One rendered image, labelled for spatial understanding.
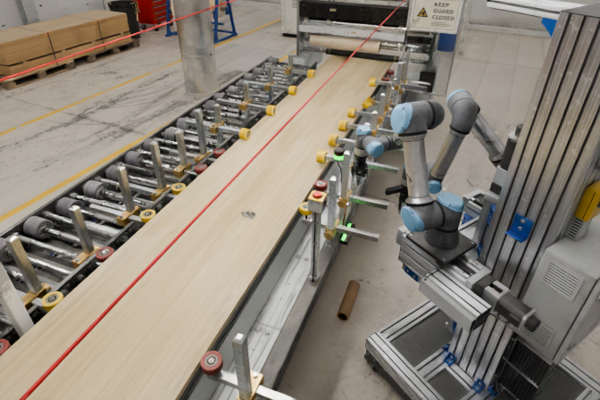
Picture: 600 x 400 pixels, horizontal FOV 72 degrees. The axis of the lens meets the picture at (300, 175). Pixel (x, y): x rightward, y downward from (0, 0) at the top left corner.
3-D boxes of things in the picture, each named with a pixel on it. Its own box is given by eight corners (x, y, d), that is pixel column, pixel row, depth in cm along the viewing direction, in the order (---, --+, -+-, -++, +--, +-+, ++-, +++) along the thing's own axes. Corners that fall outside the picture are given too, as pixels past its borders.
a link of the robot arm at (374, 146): (392, 142, 200) (380, 132, 209) (371, 145, 197) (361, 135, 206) (389, 155, 205) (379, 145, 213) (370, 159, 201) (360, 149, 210)
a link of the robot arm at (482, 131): (506, 184, 211) (445, 109, 194) (498, 169, 223) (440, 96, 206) (529, 171, 206) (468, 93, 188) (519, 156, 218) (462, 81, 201)
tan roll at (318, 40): (429, 56, 441) (430, 45, 434) (427, 60, 431) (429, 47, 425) (304, 43, 484) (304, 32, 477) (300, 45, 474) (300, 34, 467)
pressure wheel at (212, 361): (205, 390, 152) (202, 372, 145) (202, 371, 158) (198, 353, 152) (227, 383, 154) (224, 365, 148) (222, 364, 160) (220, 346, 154)
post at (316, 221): (320, 276, 212) (323, 206, 188) (316, 282, 209) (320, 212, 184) (312, 273, 214) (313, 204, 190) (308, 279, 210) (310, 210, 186)
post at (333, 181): (333, 246, 234) (337, 176, 208) (331, 251, 231) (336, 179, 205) (327, 245, 235) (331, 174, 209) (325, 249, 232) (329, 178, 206)
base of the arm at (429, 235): (465, 242, 185) (470, 224, 180) (443, 254, 178) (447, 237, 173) (438, 224, 196) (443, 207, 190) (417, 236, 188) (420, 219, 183)
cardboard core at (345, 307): (360, 281, 291) (348, 314, 267) (359, 289, 295) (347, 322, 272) (349, 279, 293) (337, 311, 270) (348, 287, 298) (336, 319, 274)
